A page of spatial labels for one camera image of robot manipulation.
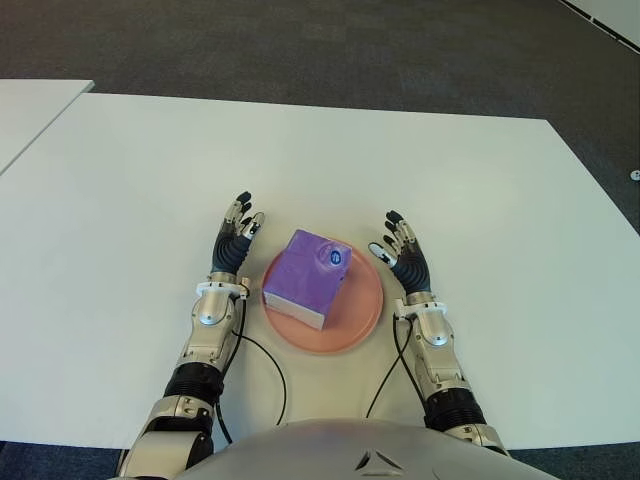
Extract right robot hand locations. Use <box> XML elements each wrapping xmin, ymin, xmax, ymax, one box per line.
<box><xmin>368</xmin><ymin>209</ymin><xmax>432</xmax><ymax>296</ymax></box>

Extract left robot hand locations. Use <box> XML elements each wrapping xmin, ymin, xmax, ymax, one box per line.
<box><xmin>210</xmin><ymin>189</ymin><xmax>266</xmax><ymax>279</ymax></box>

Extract purple tissue paper pack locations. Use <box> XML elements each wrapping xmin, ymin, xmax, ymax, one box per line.
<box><xmin>262</xmin><ymin>228</ymin><xmax>352</xmax><ymax>331</ymax></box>

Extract pink round plate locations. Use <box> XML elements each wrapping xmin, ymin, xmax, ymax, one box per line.
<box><xmin>262</xmin><ymin>249</ymin><xmax>385</xmax><ymax>355</ymax></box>

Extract silver robot torso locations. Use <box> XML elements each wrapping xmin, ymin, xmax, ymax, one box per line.
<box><xmin>174</xmin><ymin>418</ymin><xmax>511</xmax><ymax>480</ymax></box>

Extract white neighbouring table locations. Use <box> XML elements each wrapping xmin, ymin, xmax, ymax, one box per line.
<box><xmin>0</xmin><ymin>79</ymin><xmax>95</xmax><ymax>176</ymax></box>

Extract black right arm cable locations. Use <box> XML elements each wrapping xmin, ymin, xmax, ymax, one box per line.
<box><xmin>364</xmin><ymin>312</ymin><xmax>416</xmax><ymax>420</ymax></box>

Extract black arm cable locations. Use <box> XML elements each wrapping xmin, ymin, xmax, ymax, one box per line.
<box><xmin>364</xmin><ymin>312</ymin><xmax>416</xmax><ymax>420</ymax></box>
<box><xmin>215</xmin><ymin>294</ymin><xmax>287</xmax><ymax>444</ymax></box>

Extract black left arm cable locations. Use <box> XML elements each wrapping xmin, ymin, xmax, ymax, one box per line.
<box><xmin>215</xmin><ymin>294</ymin><xmax>287</xmax><ymax>444</ymax></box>

